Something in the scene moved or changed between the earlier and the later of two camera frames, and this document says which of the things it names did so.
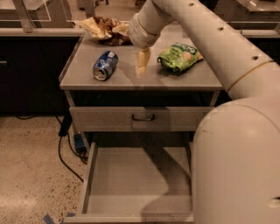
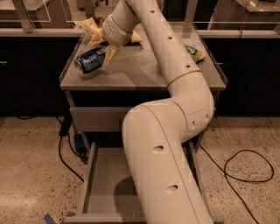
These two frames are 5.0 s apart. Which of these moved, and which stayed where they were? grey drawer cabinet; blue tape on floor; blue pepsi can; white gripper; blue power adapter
Moved: blue pepsi can; white gripper
Stayed: blue tape on floor; blue power adapter; grey drawer cabinet
